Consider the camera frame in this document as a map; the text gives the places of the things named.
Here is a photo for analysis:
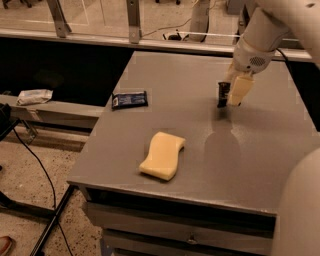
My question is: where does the grey low shelf bench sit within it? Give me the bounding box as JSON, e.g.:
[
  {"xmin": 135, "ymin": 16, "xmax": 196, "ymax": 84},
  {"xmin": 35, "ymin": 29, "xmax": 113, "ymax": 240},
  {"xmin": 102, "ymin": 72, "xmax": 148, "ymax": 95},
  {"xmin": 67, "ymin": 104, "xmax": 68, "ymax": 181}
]
[{"xmin": 0, "ymin": 95, "xmax": 104, "ymax": 129}]

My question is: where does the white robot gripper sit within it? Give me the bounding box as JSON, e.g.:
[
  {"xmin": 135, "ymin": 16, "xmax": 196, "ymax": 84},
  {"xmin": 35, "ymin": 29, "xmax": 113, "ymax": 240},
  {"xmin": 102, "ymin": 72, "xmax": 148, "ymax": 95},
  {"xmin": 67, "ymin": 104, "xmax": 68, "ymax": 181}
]
[{"xmin": 223, "ymin": 7, "xmax": 289, "ymax": 106}]

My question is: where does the black tripod leg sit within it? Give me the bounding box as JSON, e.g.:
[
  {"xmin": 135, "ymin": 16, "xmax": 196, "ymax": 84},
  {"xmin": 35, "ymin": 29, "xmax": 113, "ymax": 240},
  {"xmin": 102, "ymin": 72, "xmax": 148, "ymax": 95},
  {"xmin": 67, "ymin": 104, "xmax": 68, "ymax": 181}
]
[{"xmin": 30, "ymin": 185, "xmax": 75, "ymax": 256}]

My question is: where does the metal railing post left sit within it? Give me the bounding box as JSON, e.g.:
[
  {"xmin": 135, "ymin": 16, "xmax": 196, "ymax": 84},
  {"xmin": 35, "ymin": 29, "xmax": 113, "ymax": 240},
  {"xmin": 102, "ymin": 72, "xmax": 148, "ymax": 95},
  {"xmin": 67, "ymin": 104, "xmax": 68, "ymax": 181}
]
[{"xmin": 47, "ymin": 0, "xmax": 72, "ymax": 38}]

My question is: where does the white crumpled cloth bag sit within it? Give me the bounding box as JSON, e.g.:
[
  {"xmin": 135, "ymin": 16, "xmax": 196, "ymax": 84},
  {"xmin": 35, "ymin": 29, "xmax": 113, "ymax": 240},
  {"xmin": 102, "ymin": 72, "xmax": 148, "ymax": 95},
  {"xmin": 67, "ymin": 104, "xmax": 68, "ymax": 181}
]
[{"xmin": 17, "ymin": 89, "xmax": 53, "ymax": 106}]

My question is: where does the yellow curved sponge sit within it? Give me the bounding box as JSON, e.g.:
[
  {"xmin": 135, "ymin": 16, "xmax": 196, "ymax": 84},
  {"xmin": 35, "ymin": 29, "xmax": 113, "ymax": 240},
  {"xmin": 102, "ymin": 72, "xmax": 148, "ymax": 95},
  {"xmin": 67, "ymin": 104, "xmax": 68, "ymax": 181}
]
[{"xmin": 139, "ymin": 132, "xmax": 186, "ymax": 181}]

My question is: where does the grey cabinet drawer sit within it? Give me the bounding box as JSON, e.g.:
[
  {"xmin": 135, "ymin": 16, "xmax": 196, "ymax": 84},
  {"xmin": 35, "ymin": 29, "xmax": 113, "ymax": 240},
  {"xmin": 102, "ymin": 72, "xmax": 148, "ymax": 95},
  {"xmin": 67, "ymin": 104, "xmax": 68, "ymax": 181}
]
[{"xmin": 84, "ymin": 202, "xmax": 272, "ymax": 256}]

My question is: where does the blue snack bar wrapper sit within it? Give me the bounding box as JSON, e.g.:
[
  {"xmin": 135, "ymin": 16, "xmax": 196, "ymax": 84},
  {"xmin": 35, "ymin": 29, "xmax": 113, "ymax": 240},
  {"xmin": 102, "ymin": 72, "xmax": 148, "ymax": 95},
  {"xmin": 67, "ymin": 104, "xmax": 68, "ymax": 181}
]
[{"xmin": 112, "ymin": 91, "xmax": 148, "ymax": 110}]

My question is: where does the black floor cable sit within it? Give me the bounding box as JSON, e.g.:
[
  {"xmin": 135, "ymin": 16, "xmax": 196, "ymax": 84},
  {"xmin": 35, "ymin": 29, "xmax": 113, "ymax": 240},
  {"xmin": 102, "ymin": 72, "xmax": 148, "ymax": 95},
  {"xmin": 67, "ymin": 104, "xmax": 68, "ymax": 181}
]
[{"xmin": 12, "ymin": 128, "xmax": 75, "ymax": 256}]

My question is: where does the metal railing post middle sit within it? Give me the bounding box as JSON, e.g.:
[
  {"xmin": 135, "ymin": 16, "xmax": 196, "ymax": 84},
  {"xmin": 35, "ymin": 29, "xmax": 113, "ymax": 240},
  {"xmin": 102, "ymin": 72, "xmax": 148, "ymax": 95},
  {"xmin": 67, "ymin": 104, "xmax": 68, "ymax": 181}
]
[{"xmin": 126, "ymin": 0, "xmax": 141, "ymax": 44}]

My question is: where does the grey pillar base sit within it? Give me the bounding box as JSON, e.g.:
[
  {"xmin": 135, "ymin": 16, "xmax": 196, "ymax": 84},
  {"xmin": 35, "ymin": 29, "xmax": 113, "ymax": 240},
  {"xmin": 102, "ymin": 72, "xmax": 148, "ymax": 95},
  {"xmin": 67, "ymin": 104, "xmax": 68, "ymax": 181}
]
[{"xmin": 189, "ymin": 0, "xmax": 210, "ymax": 42}]

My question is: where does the black rxbar chocolate wrapper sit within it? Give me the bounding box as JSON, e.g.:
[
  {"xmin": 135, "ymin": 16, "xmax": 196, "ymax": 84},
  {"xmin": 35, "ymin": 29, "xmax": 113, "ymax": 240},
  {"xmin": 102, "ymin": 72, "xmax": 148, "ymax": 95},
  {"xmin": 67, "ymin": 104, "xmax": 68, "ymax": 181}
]
[{"xmin": 217, "ymin": 82, "xmax": 230, "ymax": 108}]

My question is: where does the brown shoe tip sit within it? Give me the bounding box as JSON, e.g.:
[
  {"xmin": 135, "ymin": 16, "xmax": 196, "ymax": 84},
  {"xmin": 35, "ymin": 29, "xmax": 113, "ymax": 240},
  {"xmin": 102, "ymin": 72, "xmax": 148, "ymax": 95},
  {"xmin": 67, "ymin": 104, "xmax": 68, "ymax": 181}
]
[{"xmin": 0, "ymin": 236, "xmax": 13, "ymax": 256}]

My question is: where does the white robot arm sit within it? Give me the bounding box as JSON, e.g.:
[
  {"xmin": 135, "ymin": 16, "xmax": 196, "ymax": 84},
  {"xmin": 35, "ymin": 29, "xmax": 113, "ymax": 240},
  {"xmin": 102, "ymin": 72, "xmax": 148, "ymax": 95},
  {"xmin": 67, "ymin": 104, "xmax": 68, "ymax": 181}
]
[{"xmin": 225, "ymin": 0, "xmax": 320, "ymax": 256}]

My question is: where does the metal railing post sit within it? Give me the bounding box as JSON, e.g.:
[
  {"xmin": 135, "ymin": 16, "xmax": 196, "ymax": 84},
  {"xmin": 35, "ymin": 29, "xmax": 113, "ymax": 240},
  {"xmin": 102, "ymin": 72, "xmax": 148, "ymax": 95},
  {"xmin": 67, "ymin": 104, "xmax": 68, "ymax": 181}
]
[
  {"xmin": 47, "ymin": 0, "xmax": 72, "ymax": 38},
  {"xmin": 126, "ymin": 0, "xmax": 141, "ymax": 44}
]

